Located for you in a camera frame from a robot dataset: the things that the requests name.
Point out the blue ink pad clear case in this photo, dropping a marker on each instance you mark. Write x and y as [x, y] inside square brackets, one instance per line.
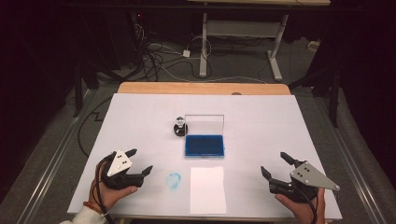
[204, 146]

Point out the white paper sheet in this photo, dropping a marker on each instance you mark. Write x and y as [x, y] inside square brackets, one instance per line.
[208, 191]

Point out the metal floor rail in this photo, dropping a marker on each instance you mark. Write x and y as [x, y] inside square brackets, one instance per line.
[351, 161]
[53, 161]

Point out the black metal stand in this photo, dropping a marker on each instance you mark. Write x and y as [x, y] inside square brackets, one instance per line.
[334, 99]
[77, 93]

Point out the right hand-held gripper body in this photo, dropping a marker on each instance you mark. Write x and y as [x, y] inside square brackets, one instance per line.
[308, 177]

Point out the person's right hand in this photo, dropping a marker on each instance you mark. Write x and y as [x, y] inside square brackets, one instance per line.
[306, 213]

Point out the white power adapter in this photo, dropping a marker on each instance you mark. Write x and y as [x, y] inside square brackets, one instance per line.
[186, 53]

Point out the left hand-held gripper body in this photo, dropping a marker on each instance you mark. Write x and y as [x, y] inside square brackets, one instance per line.
[120, 165]

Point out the black round stamp clear knob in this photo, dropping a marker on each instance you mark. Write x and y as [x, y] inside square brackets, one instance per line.
[180, 129]

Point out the white metal desk frame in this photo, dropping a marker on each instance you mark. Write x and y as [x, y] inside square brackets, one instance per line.
[204, 46]

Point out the person's white left sleeve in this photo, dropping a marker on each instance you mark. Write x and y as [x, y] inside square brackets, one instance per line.
[87, 217]

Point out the person's left hand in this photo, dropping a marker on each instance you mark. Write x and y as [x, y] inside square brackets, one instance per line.
[104, 196]

